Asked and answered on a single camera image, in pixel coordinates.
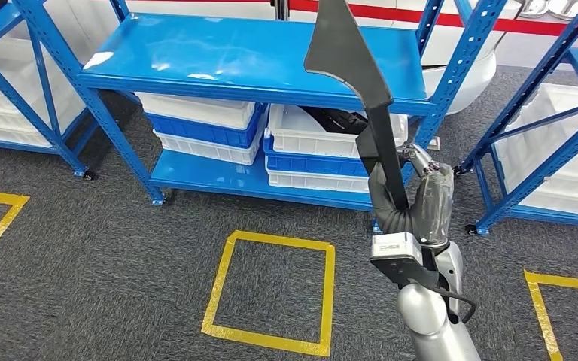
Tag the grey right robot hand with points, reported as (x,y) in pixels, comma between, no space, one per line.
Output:
(433,204)

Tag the black plastic plate bracket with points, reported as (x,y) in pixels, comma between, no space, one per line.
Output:
(349,50)

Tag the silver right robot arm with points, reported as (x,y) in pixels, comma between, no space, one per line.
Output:
(428,309)

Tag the black plastic trim part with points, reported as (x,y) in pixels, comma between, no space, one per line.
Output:
(339,119)

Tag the small white floor box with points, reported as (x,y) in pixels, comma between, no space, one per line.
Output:
(433,143)

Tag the white car with red stripe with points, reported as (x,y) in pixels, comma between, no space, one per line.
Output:
(468,84)

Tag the blue plastic bin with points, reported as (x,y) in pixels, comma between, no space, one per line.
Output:
(204,132)
(314,164)

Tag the yellow floor tape square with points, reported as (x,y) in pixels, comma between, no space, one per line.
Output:
(0,197)
(568,282)
(269,239)

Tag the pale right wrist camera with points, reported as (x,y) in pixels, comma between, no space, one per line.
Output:
(396,246)

